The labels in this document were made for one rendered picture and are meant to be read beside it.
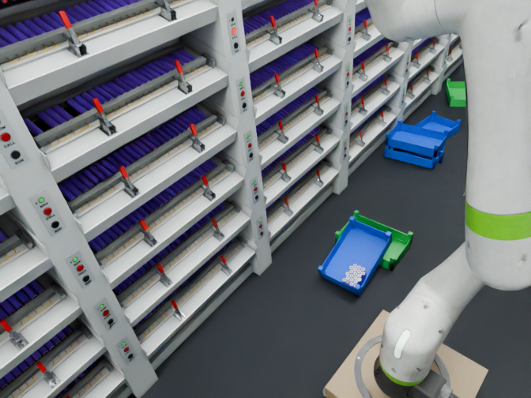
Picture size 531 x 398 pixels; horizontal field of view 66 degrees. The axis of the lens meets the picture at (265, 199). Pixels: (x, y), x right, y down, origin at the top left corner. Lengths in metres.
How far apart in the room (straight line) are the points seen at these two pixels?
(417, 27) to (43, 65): 0.75
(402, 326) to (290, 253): 1.02
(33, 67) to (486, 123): 0.86
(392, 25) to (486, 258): 0.40
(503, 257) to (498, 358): 1.09
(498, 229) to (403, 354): 0.47
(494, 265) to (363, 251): 1.21
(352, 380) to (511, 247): 0.68
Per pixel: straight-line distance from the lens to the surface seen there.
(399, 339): 1.07
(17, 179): 1.04
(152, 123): 1.19
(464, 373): 1.35
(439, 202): 2.35
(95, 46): 1.08
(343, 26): 1.89
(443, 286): 1.12
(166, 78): 1.26
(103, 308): 1.34
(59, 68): 1.02
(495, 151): 0.66
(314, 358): 1.68
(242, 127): 1.45
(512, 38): 0.61
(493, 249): 0.75
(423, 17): 0.64
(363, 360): 1.31
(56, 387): 1.43
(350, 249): 1.94
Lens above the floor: 1.47
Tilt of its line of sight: 39 degrees down
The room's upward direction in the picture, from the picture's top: 7 degrees counter-clockwise
